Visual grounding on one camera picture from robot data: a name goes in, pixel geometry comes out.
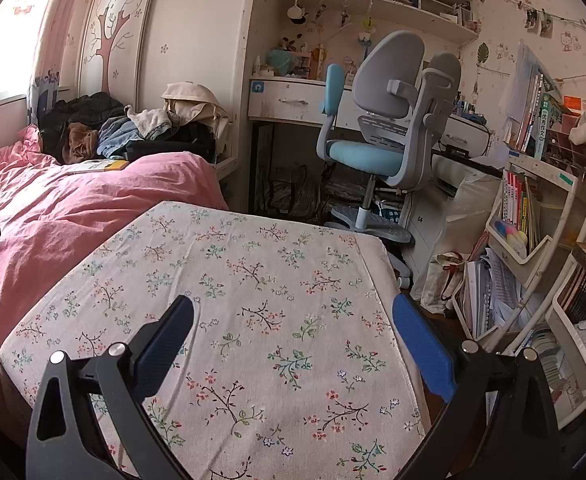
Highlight black striped bag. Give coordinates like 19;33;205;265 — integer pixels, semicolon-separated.
260;165;324;221

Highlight pile of paper notebooks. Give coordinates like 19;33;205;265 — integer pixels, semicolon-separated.
460;247;529;341

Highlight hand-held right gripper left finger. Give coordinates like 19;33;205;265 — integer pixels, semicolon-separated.
25;294;195;480

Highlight upright tall books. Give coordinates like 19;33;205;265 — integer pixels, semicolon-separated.
503;42;569;161

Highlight white desk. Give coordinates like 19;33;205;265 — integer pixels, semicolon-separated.
247;76;494;161

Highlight white drawer cabinet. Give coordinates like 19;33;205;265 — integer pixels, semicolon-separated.
403;195;454;281

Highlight blue grey desk chair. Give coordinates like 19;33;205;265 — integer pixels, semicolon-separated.
315;30;463;281

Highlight white wall shelf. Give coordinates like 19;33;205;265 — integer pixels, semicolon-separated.
273;0;479;43

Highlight pink blanket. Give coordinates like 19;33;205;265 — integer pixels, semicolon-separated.
0;125;231;401

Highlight floral cloth covered table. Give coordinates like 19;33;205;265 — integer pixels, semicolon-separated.
0;200;436;480

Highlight row of colourful books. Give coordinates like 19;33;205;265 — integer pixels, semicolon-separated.
500;170;541;246

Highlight cream tote bag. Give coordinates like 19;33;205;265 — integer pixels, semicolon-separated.
419;252;466;313

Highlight white printer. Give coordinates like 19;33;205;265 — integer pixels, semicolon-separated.
430;152;474;196

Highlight white rolling shelf cart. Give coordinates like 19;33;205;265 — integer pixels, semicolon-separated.
453;150;586;431

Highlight blue denim garment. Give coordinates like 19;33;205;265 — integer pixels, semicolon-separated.
95;116;146;160

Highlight white grey garment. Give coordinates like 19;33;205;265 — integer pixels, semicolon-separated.
125;105;179;138

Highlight printed pink curtain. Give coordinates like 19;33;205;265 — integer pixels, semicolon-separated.
25;0;81;126

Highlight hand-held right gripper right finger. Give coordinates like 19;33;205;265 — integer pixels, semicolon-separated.
390;292;561;480

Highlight yellow book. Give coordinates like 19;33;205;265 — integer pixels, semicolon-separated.
65;158;130;175

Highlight brown garment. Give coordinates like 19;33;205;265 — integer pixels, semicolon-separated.
62;122;100;163

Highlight white paper bag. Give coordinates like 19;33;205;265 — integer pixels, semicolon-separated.
443;167;504;261

